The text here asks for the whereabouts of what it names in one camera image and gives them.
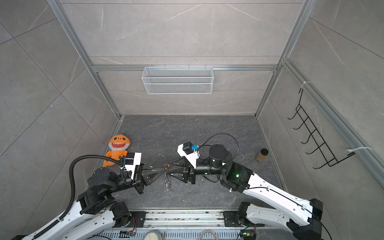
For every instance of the round gauge dial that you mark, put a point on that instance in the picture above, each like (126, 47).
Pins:
(153, 235)

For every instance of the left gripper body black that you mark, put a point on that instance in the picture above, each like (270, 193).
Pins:
(137, 184)

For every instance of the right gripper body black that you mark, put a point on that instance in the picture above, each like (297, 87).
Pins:
(191, 172)

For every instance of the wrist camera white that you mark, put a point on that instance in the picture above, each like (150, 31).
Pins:
(190, 152)
(131, 161)

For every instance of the white wire mesh basket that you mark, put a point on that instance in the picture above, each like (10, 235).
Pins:
(178, 80)

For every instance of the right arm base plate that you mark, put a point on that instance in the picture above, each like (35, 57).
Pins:
(235, 219)

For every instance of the aluminium rail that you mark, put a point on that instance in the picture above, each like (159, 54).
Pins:
(183, 219)

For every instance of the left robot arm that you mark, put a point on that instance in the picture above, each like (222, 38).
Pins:
(96, 209)

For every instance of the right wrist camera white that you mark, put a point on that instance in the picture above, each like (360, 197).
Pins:
(190, 152)

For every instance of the brown spice bottle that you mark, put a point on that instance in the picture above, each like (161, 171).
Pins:
(262, 155)

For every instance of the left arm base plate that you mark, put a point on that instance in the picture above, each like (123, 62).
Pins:
(130, 220)

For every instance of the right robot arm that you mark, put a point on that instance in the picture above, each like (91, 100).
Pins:
(240, 179)

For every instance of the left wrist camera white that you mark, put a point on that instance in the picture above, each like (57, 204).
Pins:
(131, 161)

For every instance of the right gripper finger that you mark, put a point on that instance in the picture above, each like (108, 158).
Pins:
(180, 162)
(178, 176)

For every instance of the orange shark plush toy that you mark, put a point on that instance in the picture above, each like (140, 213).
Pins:
(118, 145)

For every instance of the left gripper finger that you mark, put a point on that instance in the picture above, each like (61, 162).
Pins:
(160, 170)
(150, 178)

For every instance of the black wire hook rack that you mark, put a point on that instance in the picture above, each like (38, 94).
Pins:
(315, 136)

